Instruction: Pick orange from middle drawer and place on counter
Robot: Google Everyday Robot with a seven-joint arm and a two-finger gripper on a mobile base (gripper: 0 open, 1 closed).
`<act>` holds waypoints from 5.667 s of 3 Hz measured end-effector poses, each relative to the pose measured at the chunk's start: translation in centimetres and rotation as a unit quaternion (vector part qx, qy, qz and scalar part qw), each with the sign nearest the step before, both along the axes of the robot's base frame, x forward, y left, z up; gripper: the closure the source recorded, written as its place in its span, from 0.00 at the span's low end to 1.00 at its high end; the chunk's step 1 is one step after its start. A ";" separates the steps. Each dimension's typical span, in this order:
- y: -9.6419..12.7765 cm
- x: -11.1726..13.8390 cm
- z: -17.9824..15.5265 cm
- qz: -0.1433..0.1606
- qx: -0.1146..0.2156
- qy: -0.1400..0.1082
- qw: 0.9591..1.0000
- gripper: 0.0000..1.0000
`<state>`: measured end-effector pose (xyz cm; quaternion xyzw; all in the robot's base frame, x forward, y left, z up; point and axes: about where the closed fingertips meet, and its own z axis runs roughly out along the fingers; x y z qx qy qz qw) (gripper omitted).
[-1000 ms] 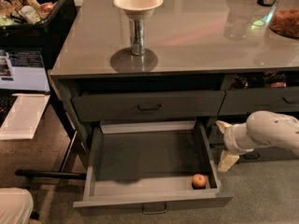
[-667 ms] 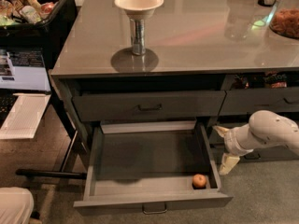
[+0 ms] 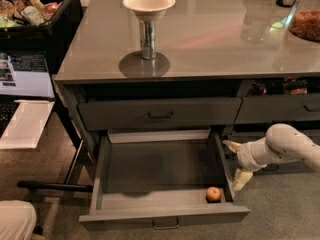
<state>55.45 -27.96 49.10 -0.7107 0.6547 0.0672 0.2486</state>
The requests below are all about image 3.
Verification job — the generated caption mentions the black floor bar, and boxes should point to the black floor bar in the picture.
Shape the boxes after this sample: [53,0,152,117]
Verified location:
[17,181,93,193]

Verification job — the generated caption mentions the silver metal can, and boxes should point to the silver metal can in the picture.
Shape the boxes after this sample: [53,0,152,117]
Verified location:
[139,20,156,60]

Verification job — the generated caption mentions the black bin of groceries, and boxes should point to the black bin of groceries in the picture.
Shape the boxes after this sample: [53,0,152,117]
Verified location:
[0,0,84,74]

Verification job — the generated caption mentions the open grey middle drawer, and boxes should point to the open grey middle drawer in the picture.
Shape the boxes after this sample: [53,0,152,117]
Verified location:
[79,133,250,231]

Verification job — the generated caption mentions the white paper sheet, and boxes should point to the white paper sheet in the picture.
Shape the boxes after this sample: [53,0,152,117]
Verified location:
[0,100,55,150]

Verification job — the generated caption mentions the grey top right drawer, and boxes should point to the grey top right drawer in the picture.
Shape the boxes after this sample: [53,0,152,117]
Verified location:
[235,93,320,124]

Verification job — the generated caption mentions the white paper bowl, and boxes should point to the white paper bowl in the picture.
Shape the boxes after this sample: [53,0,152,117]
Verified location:
[123,0,176,21]

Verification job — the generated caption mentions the orange fruit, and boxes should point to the orange fruit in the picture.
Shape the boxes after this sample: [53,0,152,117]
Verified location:
[206,187,221,202]

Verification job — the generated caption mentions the white printed box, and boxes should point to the white printed box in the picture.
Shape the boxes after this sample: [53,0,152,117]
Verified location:
[0,52,54,99]

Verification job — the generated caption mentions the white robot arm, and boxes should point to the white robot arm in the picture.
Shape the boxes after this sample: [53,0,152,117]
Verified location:
[223,123,320,191]

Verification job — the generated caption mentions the grey top left drawer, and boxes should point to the grey top left drawer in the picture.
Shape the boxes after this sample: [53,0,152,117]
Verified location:
[78,97,242,131]

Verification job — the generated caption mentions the white robot base corner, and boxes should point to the white robot base corner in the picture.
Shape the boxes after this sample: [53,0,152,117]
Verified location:
[0,200,37,240]

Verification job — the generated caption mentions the snack bags in drawer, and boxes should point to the snack bags in drawer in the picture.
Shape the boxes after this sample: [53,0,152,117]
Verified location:
[248,78,308,96]

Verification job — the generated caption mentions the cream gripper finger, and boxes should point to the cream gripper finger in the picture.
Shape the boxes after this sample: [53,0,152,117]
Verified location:
[233,168,253,191]
[222,140,241,153]

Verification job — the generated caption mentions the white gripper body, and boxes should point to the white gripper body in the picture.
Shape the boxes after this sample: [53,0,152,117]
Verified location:
[237,143,265,171]

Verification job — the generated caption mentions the glass jar of snacks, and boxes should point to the glass jar of snacks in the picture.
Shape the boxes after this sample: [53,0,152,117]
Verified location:
[289,0,320,42]

